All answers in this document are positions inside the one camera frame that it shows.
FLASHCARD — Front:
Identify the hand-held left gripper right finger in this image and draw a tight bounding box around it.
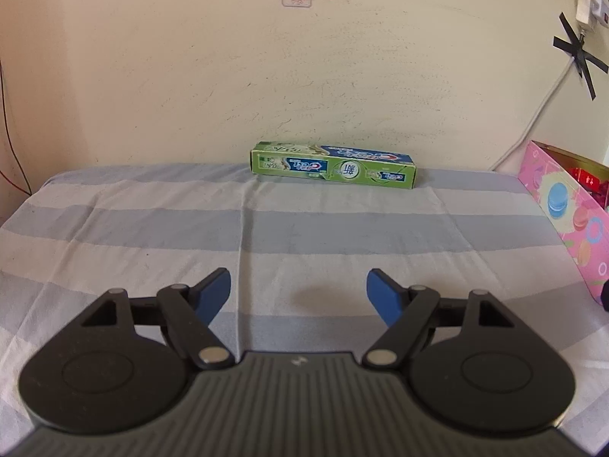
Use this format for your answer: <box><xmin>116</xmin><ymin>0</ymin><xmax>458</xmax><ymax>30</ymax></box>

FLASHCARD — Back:
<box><xmin>360</xmin><ymin>268</ymin><xmax>517</xmax><ymax>371</ymax></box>

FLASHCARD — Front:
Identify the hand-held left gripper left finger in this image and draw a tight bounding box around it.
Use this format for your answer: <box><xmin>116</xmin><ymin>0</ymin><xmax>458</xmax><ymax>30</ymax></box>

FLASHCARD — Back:
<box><xmin>81</xmin><ymin>267</ymin><xmax>235</xmax><ymax>370</ymax></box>

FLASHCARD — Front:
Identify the green toothpaste box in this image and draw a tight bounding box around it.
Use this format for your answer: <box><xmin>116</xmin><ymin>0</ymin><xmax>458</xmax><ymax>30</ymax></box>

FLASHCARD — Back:
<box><xmin>250</xmin><ymin>141</ymin><xmax>418</xmax><ymax>190</ymax></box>

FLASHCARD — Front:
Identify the pink biscuit tin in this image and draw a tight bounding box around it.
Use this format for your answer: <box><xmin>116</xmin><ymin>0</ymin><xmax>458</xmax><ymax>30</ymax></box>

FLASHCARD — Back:
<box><xmin>518</xmin><ymin>140</ymin><xmax>609</xmax><ymax>309</ymax></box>

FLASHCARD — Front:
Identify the red box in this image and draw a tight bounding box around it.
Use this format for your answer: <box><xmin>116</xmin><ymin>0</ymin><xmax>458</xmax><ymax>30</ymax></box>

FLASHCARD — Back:
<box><xmin>568</xmin><ymin>166</ymin><xmax>609</xmax><ymax>192</ymax></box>

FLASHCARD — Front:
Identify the striped bed sheet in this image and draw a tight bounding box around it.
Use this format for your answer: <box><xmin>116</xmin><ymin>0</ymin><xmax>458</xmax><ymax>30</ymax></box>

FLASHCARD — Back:
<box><xmin>0</xmin><ymin>162</ymin><xmax>609</xmax><ymax>457</ymax></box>

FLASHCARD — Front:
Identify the black tape cross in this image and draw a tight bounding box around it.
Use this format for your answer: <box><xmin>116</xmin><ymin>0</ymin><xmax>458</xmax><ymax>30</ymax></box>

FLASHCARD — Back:
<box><xmin>553</xmin><ymin>11</ymin><xmax>609</xmax><ymax>102</ymax></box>

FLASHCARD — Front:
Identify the white cable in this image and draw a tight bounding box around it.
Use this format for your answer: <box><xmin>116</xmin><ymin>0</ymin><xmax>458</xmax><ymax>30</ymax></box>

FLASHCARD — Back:
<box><xmin>489</xmin><ymin>29</ymin><xmax>587</xmax><ymax>173</ymax></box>

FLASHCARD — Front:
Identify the thin dark wall cable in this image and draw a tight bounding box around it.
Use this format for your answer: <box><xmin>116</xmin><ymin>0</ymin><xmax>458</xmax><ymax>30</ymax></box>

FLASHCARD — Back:
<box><xmin>0</xmin><ymin>59</ymin><xmax>33</xmax><ymax>197</ymax></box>

